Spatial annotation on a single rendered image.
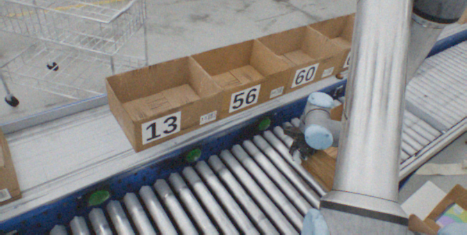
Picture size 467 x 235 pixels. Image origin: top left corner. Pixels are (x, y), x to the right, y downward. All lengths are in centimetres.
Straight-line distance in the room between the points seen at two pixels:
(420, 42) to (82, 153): 116
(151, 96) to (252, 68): 58
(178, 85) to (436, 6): 113
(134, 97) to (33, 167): 48
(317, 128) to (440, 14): 49
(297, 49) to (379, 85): 143
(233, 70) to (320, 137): 77
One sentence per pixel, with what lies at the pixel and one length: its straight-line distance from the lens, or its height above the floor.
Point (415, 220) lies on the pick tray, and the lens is 150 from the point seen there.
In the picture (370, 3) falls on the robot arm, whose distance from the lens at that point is 74.
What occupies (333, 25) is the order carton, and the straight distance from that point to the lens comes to 222.
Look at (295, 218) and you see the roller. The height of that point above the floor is 74.
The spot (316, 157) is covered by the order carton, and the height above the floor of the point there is 86.
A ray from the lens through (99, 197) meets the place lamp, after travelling 130.
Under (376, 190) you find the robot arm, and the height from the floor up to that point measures 145.
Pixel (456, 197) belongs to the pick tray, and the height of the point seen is 78.
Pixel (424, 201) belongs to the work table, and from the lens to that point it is 170.
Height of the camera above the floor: 189
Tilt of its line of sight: 41 degrees down
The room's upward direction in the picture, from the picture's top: 9 degrees clockwise
